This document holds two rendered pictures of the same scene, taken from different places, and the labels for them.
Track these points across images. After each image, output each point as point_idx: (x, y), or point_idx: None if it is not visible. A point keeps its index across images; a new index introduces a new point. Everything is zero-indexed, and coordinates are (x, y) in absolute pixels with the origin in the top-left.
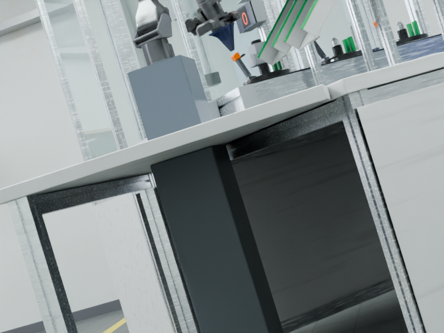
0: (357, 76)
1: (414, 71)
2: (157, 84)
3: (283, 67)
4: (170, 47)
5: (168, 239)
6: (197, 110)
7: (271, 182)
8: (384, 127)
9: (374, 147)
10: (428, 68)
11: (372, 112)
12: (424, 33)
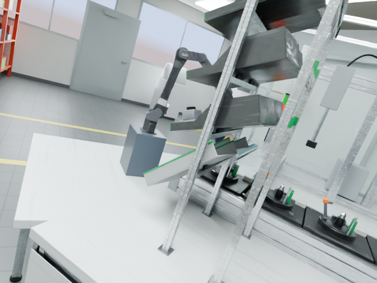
0: (38, 235)
1: (70, 269)
2: (130, 138)
3: (226, 175)
4: (150, 126)
5: None
6: (130, 163)
7: None
8: (38, 273)
9: (28, 274)
10: (80, 278)
11: (37, 260)
12: (346, 235)
